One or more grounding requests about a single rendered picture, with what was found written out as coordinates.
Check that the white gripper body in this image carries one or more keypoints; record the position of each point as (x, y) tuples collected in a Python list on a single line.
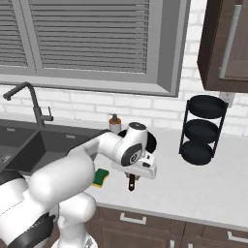
[(145, 171)]

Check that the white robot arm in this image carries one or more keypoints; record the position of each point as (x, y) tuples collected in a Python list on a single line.
[(61, 180)]

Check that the green and yellow sponge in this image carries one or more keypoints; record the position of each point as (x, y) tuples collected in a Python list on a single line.
[(100, 177)]

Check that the dark grey sink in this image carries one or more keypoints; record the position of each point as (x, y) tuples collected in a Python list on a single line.
[(48, 145)]

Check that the dark brown drawer front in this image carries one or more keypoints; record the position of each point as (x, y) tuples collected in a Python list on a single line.
[(155, 223), (213, 234)]

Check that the white soap dispenser brown top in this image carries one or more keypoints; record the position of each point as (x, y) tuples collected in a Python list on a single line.
[(115, 124)]

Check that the dark brown base cupboard door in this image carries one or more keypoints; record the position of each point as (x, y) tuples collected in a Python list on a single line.
[(213, 244), (129, 239)]

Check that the black three-tier stand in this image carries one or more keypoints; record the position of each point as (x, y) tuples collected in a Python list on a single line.
[(201, 129)]

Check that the black tap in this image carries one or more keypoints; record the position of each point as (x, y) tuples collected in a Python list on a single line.
[(36, 106)]

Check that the wide grey window blind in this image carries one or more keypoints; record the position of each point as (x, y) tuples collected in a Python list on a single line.
[(90, 35)]

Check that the narrow grey window blind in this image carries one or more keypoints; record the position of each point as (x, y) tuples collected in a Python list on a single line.
[(11, 32)]

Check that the white wall socket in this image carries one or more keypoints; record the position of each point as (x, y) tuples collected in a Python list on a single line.
[(227, 98)]

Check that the grey window frame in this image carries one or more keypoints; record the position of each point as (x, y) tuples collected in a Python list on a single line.
[(161, 48)]

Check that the dark brown wall cupboard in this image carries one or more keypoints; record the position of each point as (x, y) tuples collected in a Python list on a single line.
[(210, 48)]

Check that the dark brown wall cupboard door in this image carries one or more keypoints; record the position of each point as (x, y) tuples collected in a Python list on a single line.
[(240, 42)]

